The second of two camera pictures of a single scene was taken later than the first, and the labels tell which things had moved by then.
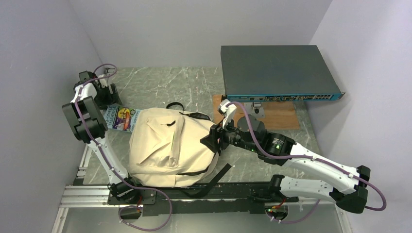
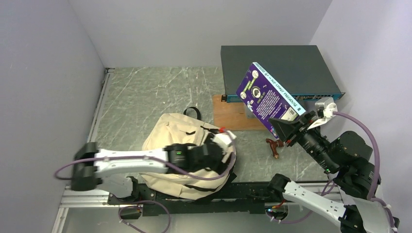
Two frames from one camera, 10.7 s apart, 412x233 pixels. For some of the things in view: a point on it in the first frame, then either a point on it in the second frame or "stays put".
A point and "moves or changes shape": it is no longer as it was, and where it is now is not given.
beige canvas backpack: [165, 150] moves or changes shape
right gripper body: [229, 135] → [312, 140]
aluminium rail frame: [80, 195] stays put
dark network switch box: [277, 73] stays put
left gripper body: [105, 98] → [219, 166]
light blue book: [121, 118] → [266, 100]
